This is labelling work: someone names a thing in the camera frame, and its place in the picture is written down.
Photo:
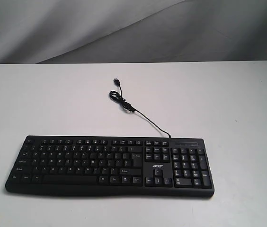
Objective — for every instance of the black acer keyboard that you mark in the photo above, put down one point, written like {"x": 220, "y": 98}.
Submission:
{"x": 110, "y": 166}

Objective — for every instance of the grey backdrop cloth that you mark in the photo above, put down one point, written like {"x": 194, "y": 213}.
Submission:
{"x": 128, "y": 31}

